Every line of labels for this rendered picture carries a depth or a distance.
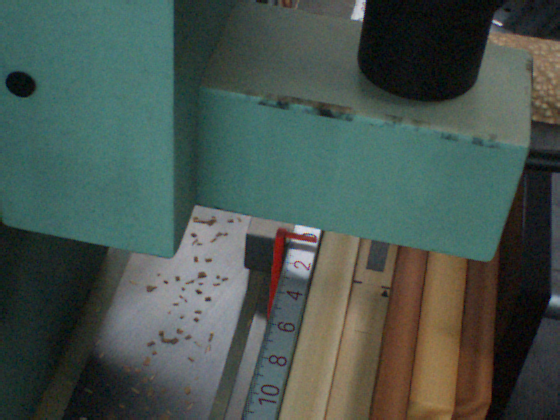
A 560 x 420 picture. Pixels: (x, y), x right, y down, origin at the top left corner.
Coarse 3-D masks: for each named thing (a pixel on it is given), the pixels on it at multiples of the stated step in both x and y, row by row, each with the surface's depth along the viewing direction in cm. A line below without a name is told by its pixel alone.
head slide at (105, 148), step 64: (0, 0) 35; (64, 0) 35; (128, 0) 34; (192, 0) 36; (0, 64) 37; (64, 64) 36; (128, 64) 36; (192, 64) 38; (0, 128) 39; (64, 128) 39; (128, 128) 38; (192, 128) 41; (0, 192) 42; (64, 192) 41; (128, 192) 40; (192, 192) 44
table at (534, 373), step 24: (552, 144) 66; (552, 240) 60; (552, 264) 58; (552, 336) 54; (528, 360) 53; (552, 360) 53; (528, 384) 52; (552, 384) 52; (528, 408) 51; (552, 408) 51
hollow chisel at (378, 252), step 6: (372, 240) 49; (372, 246) 49; (378, 246) 49; (384, 246) 49; (372, 252) 49; (378, 252) 49; (384, 252) 49; (372, 258) 50; (378, 258) 50; (384, 258) 49; (372, 264) 50; (378, 264) 50; (384, 264) 50; (378, 270) 50
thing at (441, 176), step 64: (256, 64) 42; (320, 64) 42; (512, 64) 43; (256, 128) 41; (320, 128) 41; (384, 128) 40; (448, 128) 40; (512, 128) 40; (256, 192) 44; (320, 192) 43; (384, 192) 42; (448, 192) 42; (512, 192) 41
